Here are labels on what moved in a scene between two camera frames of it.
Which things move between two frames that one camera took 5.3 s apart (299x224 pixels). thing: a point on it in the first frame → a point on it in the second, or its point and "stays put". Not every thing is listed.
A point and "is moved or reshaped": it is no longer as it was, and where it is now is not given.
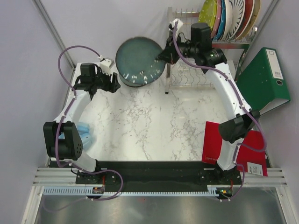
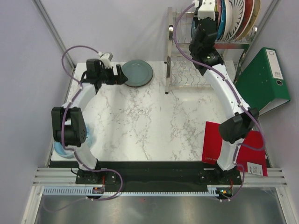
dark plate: [136, 60] is moved or reshaped
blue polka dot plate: [221, 26] stays put
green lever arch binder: [262, 83] stays put
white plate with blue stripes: [235, 12] stays put
